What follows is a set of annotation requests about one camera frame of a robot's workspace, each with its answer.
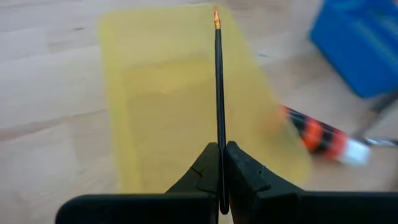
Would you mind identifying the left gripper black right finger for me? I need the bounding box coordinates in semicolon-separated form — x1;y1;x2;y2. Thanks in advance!
224;141;398;224

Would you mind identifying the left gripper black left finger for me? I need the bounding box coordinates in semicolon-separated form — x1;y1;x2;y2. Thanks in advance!
55;142;223;224

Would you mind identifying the red paint bottle white cap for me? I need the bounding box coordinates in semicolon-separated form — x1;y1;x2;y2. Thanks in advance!
281;105;373;166

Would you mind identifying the black paintbrush gold ferrule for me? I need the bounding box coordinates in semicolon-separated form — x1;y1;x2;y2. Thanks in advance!
213;4;230;215

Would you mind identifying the yellow plastic bin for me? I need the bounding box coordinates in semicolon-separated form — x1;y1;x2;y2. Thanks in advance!
98;3;312;194

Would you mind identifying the black paintbrush silver ferrule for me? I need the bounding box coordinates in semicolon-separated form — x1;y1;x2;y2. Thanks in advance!
362;136;398;147

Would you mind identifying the blue slotted plastic basket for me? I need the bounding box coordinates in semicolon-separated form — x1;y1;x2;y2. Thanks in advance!
308;0;398;100

